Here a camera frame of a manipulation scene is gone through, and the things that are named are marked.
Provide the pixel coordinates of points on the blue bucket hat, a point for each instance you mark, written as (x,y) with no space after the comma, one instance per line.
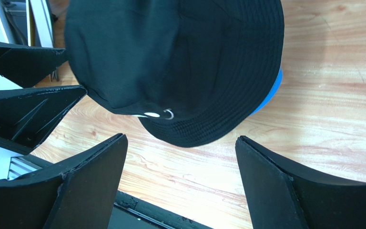
(271,93)

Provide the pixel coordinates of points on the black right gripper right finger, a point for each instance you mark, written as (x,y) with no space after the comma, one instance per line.
(284,194)

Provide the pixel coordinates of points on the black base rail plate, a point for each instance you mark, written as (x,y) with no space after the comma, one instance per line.
(133,213)

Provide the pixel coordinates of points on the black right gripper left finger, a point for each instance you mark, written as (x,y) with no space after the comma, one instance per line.
(76,193)

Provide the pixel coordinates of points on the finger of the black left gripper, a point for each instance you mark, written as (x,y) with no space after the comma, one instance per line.
(26,65)
(29,115)

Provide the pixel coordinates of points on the black bucket hat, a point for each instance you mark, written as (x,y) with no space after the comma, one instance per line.
(190,70)

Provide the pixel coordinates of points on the yellow binder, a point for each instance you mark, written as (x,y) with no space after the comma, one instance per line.
(30,22)

